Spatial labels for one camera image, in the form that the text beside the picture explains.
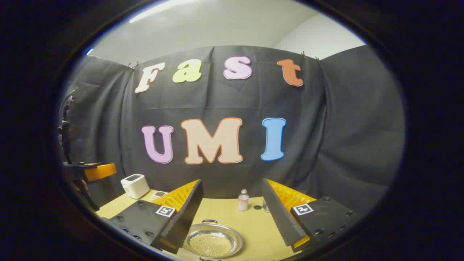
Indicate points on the pile of soybeans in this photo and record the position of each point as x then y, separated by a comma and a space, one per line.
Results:
211, 244

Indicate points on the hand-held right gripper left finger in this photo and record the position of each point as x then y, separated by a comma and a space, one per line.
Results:
188, 214

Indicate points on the stainless steel pot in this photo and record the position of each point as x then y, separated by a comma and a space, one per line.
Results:
192, 233

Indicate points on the white toaster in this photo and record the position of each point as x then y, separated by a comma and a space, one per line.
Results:
135, 185

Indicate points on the black backdrop cloth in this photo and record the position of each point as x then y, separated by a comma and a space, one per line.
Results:
326, 145

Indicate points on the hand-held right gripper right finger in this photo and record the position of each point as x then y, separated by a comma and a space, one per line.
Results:
281, 214

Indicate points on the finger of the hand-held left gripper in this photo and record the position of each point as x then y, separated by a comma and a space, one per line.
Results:
99, 172

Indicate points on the clear bottle with pink label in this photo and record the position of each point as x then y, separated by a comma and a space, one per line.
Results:
243, 202

